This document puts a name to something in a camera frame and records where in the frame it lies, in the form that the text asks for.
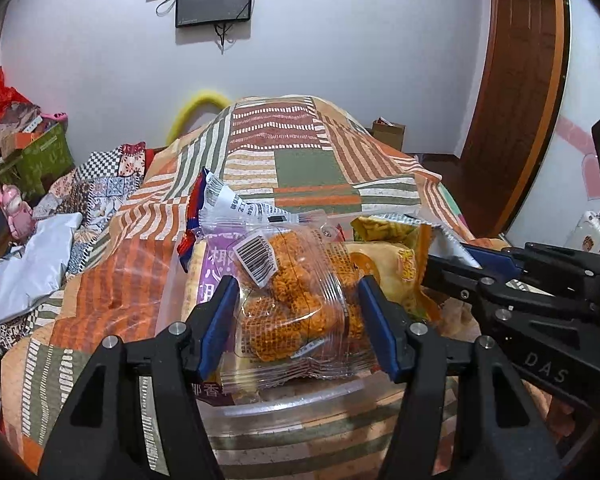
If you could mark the pile of papers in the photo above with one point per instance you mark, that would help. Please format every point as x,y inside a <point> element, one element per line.
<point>15,127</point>

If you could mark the pink heart wall stickers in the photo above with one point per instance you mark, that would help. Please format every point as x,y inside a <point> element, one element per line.
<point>591,175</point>

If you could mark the red foil snack bag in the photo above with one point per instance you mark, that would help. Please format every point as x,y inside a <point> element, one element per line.
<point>220,200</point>

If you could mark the green storage box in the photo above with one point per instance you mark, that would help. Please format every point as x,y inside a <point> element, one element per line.
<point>40,160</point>

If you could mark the purple snack packet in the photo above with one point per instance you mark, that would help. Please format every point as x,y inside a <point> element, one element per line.
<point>205,270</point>

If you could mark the striped patchwork blanket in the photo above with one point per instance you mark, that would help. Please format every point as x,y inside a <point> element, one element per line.
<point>305,175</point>

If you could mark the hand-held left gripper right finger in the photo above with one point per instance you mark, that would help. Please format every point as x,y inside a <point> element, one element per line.
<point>380,330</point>

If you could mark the pink plush toy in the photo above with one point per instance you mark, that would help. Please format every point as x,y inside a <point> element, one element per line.
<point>16,210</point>

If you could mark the clear plastic storage container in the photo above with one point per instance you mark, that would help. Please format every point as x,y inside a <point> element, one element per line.
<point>260,410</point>

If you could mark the yellow foam tube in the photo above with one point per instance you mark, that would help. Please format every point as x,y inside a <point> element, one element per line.
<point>195,100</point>

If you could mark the clear packet of orange noodle snack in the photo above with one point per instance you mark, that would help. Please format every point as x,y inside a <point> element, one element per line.
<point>300,290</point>

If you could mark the cardboard box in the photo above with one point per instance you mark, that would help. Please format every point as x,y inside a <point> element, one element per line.
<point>389,135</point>

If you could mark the small black monitor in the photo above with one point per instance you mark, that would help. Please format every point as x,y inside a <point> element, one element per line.
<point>214,1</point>

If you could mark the pale yellow snack packet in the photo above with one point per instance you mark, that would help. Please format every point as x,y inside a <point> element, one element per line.
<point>380,265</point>

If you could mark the red plastic bag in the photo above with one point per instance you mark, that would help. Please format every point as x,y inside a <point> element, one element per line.
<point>5,97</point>

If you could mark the yellow chips bag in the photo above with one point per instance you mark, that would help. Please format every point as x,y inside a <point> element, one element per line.
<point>410,232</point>

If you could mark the wooden door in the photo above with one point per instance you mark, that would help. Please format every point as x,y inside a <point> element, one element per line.
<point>520,85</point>

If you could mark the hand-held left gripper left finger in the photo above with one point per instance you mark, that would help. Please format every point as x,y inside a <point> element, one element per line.
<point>220,330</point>

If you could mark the white boxes with printed labels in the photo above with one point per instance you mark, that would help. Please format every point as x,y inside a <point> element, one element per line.
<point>592,235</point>

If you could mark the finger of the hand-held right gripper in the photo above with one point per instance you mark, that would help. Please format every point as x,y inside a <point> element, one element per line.
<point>490,256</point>
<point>455,272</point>

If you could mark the checkered patchwork quilt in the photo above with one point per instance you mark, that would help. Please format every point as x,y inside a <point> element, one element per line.
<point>105,185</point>

